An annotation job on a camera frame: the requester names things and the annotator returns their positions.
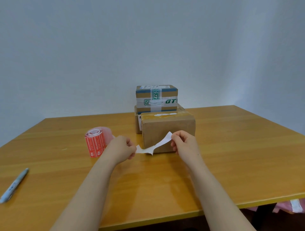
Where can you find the person's left hand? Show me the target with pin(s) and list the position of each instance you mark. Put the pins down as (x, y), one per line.
(119, 150)

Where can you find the person's right hand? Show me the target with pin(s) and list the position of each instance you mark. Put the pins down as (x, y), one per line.
(187, 147)

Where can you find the roll of red stickers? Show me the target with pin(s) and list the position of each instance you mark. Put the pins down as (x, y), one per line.
(95, 142)

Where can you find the cardboard box with torn tape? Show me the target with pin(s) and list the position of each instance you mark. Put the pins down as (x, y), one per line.
(166, 126)

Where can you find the white backing paper piece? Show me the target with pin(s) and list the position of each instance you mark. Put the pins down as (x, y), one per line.
(149, 150)

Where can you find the wide cardboard box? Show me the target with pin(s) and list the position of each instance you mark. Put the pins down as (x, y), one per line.
(137, 123)

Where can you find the box with green GT tape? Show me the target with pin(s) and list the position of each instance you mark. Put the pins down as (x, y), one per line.
(143, 95)

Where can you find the person's left forearm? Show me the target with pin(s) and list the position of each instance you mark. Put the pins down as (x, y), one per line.
(83, 197)

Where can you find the person's right forearm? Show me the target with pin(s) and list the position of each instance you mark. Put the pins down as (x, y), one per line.
(216, 202)

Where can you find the light blue pen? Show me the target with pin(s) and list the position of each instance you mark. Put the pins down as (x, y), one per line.
(13, 186)

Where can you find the white tag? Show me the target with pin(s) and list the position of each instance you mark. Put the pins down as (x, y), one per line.
(296, 205)

